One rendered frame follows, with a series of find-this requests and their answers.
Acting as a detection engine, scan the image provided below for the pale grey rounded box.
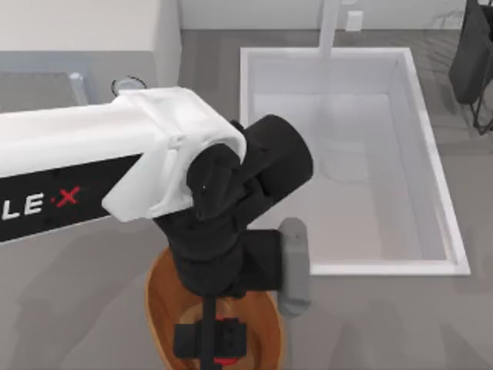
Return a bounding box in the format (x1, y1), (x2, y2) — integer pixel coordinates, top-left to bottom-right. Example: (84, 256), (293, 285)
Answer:
(277, 217), (312, 318)

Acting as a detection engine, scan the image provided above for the brown wooden bowl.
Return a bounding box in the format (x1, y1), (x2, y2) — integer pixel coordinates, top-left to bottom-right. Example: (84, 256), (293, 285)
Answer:
(143, 245), (287, 370)

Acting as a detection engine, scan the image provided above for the white sink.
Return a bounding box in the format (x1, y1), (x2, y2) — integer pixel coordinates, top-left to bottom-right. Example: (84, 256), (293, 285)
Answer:
(238, 46), (472, 278)

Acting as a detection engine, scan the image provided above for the tall white tap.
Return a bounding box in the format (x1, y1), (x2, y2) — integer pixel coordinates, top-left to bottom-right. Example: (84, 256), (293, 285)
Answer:
(318, 0), (339, 58)

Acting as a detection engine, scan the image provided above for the black chair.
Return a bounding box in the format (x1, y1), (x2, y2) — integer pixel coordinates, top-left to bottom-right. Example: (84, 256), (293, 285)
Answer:
(448, 0), (493, 136)

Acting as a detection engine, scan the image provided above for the white wall socket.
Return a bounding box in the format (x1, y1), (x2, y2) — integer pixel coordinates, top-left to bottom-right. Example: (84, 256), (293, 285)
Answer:
(344, 10), (364, 32)

